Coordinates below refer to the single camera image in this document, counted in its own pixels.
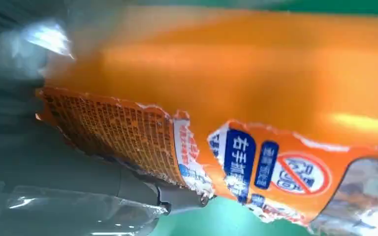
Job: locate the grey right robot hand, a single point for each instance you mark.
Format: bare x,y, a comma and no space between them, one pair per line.
62,169

